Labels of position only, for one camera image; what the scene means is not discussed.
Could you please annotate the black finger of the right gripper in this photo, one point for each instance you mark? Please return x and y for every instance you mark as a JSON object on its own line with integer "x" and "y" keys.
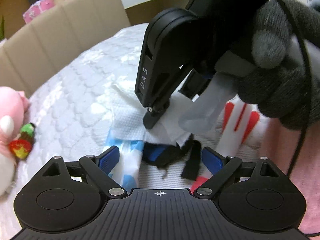
{"x": 157, "y": 111}

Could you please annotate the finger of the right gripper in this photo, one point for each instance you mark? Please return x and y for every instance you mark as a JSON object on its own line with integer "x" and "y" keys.
{"x": 195, "y": 84}

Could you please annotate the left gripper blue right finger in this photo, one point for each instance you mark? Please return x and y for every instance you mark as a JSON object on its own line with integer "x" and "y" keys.
{"x": 212, "y": 160}

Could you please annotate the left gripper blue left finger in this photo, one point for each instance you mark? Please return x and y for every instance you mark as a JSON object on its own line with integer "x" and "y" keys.
{"x": 107, "y": 160}

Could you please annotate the blue white wipes packet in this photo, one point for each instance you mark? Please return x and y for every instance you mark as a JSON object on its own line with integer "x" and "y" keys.
{"x": 125, "y": 171}

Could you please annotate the white red rocket container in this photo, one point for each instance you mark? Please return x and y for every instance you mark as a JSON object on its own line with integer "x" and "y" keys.
{"x": 219, "y": 112}

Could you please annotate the white paper tissue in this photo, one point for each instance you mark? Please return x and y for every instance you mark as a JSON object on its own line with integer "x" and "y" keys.
{"x": 128, "y": 114}

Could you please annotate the black blue round lid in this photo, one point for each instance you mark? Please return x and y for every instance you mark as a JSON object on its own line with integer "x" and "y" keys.
{"x": 162, "y": 156}

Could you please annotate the grey gloved right hand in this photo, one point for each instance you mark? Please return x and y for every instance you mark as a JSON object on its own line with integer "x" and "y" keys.
{"x": 279, "y": 86}

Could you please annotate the white patterned tablecloth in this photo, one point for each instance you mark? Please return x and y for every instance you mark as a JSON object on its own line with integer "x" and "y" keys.
{"x": 72, "y": 115}

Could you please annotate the red green yellow plush strawberry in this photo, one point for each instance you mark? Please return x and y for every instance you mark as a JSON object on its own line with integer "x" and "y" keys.
{"x": 22, "y": 145}

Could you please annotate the pink white plush toy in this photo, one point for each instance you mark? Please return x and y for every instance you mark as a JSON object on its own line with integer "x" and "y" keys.
{"x": 14, "y": 105}

